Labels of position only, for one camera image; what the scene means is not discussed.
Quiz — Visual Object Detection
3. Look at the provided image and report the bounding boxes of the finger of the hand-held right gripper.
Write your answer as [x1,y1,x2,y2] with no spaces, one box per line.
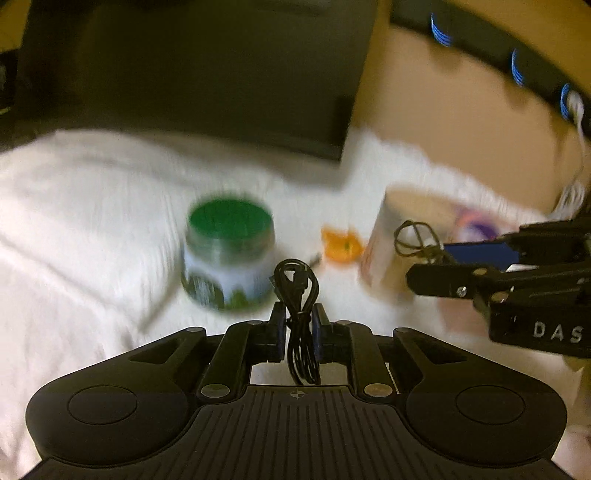
[406,263,591,301]
[443,220,591,268]

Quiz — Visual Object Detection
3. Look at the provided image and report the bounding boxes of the thin dark cord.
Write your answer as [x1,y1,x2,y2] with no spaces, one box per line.
[393,220,458,266]

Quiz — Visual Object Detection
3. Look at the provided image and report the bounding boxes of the small yellow-orange ornament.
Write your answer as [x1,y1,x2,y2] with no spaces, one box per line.
[321,225,365,265]

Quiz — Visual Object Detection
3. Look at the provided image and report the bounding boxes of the black power strip blue lights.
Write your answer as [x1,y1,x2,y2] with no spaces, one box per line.
[390,0,591,134]

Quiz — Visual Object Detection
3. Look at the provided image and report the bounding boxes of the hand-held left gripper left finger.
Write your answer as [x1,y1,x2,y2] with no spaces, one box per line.
[129,302,287,403]

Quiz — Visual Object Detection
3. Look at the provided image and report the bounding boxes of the pink cardboard box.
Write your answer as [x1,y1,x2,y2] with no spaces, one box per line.
[358,185,555,337]

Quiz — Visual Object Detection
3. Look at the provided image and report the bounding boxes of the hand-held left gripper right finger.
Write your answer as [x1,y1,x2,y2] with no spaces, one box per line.
[313,305,465,401]

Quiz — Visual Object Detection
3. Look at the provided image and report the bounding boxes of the green lid glass jar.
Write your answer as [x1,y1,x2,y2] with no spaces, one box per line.
[182,194,278,312]

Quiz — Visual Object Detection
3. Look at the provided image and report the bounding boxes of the white cable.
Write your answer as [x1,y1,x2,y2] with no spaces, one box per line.
[549,90,591,217]

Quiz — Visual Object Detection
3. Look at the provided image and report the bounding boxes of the black cable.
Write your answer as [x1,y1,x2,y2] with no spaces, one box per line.
[270,258,324,386]

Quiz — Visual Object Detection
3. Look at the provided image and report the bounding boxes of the white textured blanket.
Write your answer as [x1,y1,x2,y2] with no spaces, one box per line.
[0,127,591,480]

